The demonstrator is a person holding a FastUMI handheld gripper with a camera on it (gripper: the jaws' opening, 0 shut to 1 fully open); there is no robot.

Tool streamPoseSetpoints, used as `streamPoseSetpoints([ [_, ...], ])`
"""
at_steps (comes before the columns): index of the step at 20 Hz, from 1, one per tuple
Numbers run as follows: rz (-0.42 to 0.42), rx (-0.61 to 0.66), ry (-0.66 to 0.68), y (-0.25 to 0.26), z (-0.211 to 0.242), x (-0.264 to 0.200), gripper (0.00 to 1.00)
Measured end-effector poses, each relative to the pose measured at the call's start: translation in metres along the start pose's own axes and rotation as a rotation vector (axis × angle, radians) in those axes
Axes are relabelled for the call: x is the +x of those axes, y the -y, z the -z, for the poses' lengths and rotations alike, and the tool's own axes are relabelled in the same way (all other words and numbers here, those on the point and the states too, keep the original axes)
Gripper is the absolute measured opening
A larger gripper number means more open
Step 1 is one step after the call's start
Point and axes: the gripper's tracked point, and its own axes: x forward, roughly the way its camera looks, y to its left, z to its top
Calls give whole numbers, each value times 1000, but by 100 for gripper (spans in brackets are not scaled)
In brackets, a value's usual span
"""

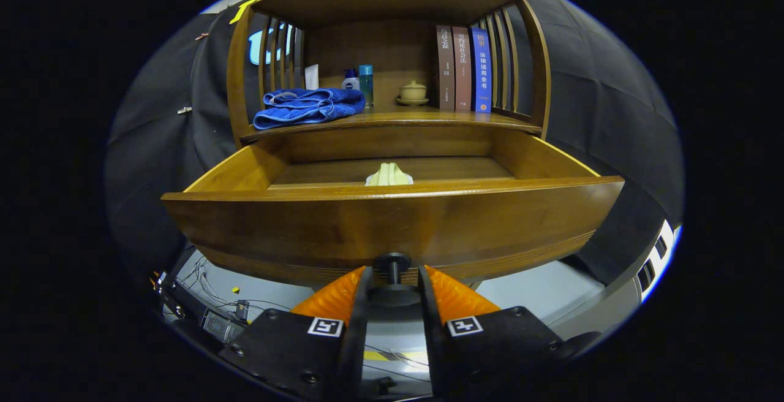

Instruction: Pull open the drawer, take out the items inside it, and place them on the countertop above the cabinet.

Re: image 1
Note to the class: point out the dark brown book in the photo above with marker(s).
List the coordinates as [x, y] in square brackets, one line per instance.
[445, 71]

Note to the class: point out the reddish brown book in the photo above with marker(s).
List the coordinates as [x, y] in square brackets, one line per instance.
[462, 71]

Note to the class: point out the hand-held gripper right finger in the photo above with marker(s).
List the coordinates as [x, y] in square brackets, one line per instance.
[429, 328]

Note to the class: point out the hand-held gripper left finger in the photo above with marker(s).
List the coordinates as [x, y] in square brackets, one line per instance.
[358, 328]

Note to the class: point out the blue folded towel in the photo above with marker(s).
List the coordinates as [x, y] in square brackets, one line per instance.
[306, 108]

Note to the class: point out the white bottle with blue cap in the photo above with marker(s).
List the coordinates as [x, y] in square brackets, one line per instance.
[350, 81]

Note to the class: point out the wooden countertop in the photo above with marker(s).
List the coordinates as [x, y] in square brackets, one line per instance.
[429, 117]

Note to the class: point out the black backdrop cloth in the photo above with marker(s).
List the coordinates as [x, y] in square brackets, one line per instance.
[153, 163]

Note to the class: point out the wooden drawer with black knob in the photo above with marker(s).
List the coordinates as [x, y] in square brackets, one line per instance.
[392, 224]

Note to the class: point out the blue book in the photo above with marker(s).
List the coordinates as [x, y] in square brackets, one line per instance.
[481, 71]

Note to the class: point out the pale green scrub brush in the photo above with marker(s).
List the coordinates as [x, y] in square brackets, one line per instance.
[389, 175]

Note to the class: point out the beige lidded teacup with saucer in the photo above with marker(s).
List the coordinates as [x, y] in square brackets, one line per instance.
[413, 92]

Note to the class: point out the teal bottle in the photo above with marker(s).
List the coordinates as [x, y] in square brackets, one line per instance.
[366, 83]

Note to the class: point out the white tube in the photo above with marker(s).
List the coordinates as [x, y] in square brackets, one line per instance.
[312, 77]

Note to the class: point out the grey vented device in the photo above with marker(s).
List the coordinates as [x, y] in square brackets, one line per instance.
[222, 327]

